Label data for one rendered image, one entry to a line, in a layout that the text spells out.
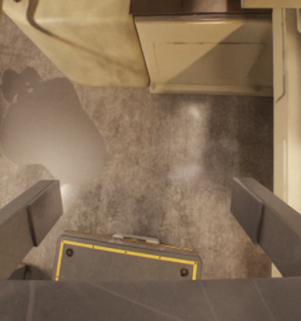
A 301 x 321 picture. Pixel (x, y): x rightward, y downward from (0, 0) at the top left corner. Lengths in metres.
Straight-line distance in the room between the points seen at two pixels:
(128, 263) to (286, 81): 0.96
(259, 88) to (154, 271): 1.17
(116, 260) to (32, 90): 1.33
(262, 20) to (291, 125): 0.49
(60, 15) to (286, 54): 0.91
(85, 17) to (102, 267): 1.12
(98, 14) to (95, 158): 0.82
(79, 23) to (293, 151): 0.97
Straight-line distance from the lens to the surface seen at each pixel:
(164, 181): 1.39
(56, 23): 1.21
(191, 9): 1.05
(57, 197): 0.17
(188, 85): 1.50
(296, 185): 0.75
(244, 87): 1.54
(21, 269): 1.66
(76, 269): 1.23
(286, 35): 0.91
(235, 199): 0.16
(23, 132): 1.81
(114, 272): 1.16
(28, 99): 1.88
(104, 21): 1.12
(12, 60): 2.12
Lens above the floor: 1.38
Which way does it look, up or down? 78 degrees down
